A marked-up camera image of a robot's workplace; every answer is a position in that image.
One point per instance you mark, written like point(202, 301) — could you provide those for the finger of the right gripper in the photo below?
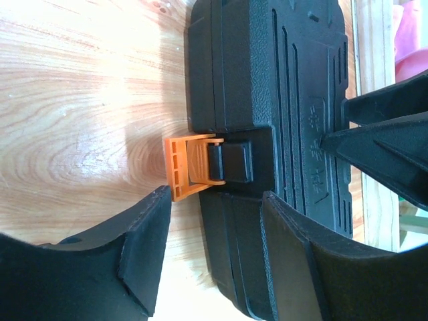
point(392, 152)
point(405, 98)

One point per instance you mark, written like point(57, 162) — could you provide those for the pink t-shirt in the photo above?
point(410, 39)

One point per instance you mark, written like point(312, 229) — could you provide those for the wooden clothes rack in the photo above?
point(376, 62)

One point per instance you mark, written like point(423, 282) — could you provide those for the black plastic tool case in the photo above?
point(269, 78)

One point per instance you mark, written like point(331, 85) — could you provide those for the orange case latch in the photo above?
point(187, 164)

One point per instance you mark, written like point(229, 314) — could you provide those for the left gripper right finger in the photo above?
point(318, 274)

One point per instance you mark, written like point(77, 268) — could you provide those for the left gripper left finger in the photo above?
point(110, 271)

